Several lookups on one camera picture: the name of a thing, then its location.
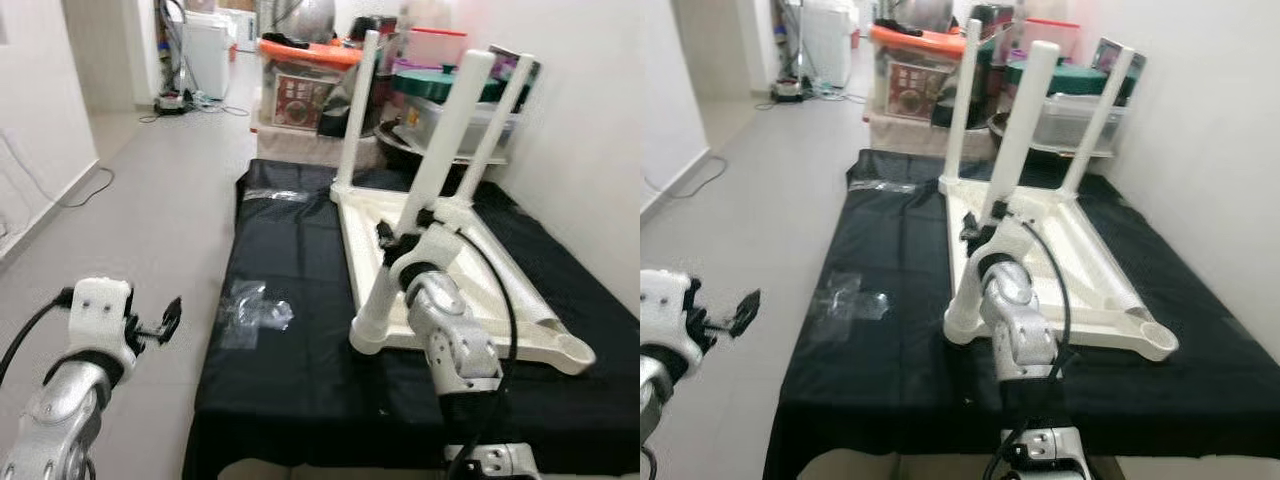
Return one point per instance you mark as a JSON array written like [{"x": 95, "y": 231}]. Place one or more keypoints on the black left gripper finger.
[
  {"x": 745, "y": 312},
  {"x": 171, "y": 318}
]

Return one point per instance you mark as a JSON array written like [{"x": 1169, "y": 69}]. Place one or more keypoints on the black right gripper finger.
[
  {"x": 386, "y": 243},
  {"x": 971, "y": 235},
  {"x": 426, "y": 217},
  {"x": 1007, "y": 212}
]

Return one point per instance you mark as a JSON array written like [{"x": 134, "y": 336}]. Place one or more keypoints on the white plastic children table top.
[
  {"x": 1045, "y": 203},
  {"x": 362, "y": 245}
]

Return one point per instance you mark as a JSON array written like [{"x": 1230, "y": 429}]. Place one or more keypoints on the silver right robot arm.
[
  {"x": 455, "y": 330},
  {"x": 1025, "y": 320}
]

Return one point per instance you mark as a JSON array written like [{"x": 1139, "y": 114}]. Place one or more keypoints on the black wok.
[
  {"x": 395, "y": 148},
  {"x": 1005, "y": 140}
]

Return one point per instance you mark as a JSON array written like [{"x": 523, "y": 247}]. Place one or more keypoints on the clear tape cross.
[
  {"x": 255, "y": 315},
  {"x": 850, "y": 305}
]

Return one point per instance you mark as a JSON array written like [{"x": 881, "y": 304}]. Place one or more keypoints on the clear plastic food container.
[
  {"x": 418, "y": 122},
  {"x": 1075, "y": 120}
]

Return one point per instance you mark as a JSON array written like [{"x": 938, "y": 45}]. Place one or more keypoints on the clear tape strip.
[{"x": 885, "y": 186}]

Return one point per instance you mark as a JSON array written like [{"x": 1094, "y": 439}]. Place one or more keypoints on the dark plastic bag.
[
  {"x": 335, "y": 115},
  {"x": 995, "y": 95}
]

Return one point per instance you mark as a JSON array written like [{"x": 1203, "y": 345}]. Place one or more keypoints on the black tablecloth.
[
  {"x": 880, "y": 420},
  {"x": 300, "y": 420}
]

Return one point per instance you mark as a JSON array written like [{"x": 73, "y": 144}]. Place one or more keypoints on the red lidded plastic container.
[
  {"x": 433, "y": 48},
  {"x": 1050, "y": 40}
]

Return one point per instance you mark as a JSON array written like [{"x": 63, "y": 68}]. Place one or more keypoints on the dark framed board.
[
  {"x": 1120, "y": 65},
  {"x": 515, "y": 65}
]

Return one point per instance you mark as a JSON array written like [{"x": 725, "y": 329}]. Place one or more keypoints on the steel cooking pot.
[
  {"x": 915, "y": 15},
  {"x": 300, "y": 22}
]

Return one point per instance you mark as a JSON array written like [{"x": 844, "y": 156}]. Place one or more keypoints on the white appliance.
[
  {"x": 828, "y": 45},
  {"x": 210, "y": 55}
]

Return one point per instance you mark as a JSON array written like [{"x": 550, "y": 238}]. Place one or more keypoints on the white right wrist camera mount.
[
  {"x": 430, "y": 245},
  {"x": 1005, "y": 240}
]

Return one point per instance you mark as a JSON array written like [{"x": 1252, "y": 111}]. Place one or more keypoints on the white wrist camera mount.
[
  {"x": 665, "y": 310},
  {"x": 430, "y": 245},
  {"x": 100, "y": 315},
  {"x": 1005, "y": 240}
]

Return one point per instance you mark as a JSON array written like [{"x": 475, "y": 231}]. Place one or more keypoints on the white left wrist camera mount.
[
  {"x": 665, "y": 310},
  {"x": 100, "y": 315}
]

